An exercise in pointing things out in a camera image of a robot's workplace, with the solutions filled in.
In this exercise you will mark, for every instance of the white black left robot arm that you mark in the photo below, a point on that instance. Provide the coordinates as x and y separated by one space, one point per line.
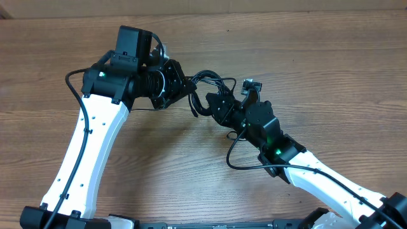
133 69

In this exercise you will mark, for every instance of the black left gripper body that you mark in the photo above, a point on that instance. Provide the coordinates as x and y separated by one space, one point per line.
165 85

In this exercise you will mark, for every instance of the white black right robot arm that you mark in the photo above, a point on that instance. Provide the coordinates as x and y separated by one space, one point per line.
349 205

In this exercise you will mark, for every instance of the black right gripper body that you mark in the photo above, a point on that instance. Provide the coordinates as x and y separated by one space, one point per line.
230 116

